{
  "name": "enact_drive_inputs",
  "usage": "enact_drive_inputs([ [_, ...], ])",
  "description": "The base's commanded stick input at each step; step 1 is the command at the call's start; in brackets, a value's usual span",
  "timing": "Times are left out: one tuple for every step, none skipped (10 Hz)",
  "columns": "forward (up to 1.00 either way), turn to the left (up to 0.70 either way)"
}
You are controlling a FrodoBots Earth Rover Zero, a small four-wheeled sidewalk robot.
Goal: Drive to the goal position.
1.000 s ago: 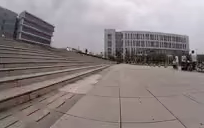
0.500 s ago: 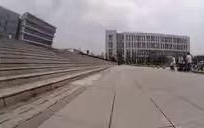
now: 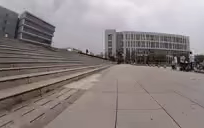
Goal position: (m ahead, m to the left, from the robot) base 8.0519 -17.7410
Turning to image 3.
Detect white building with many windows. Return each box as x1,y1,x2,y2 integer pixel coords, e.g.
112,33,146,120
104,28,191,65

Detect dark glass building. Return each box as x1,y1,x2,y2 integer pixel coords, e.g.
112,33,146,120
0,0,20,40

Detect wide grey stone steps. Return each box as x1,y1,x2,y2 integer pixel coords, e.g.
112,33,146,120
0,35,116,105

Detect group of people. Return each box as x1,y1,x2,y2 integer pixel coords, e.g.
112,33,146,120
170,50,197,72

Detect grey paved plaza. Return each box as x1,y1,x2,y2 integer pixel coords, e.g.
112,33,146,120
44,63,204,128

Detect grey layered building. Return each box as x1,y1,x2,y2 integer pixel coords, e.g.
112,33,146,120
15,10,57,47

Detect grey brick strip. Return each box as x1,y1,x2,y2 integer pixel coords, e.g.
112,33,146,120
0,67,106,128

